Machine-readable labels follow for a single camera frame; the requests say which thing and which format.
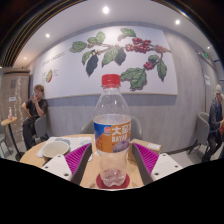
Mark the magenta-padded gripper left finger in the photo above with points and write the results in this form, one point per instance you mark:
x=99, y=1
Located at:
x=60, y=165

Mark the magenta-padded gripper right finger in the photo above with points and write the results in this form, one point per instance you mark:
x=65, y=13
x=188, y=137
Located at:
x=165, y=166

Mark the clear red-capped drink bottle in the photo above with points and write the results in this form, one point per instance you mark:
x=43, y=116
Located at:
x=111, y=133

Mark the dark mug with white inside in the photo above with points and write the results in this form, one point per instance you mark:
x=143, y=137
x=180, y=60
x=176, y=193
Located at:
x=55, y=149

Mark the small brown cardboard box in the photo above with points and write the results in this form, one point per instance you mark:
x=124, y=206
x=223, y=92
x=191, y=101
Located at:
x=150, y=146

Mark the white printed paper sheet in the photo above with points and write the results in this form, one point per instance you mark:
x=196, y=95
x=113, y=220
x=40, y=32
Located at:
x=80, y=141

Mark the person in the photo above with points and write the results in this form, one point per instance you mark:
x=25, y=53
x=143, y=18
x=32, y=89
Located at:
x=215, y=123
x=33, y=116

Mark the small round wooden table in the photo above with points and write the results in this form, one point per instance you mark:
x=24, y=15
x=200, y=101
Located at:
x=8, y=122

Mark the small bottle with red label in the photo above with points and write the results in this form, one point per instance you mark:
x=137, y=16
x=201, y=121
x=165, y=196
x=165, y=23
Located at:
x=10, y=114

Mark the green exit sign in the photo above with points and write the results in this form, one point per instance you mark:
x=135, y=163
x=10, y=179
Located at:
x=206, y=54

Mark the round ceiling spotlights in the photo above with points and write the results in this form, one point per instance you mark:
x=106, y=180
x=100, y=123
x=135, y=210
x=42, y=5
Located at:
x=106, y=10

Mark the coffee branch wall mural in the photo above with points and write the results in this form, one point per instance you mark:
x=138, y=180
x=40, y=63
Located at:
x=66, y=76

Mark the white wall notice sheet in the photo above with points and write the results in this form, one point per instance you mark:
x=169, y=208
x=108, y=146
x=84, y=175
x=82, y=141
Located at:
x=207, y=79

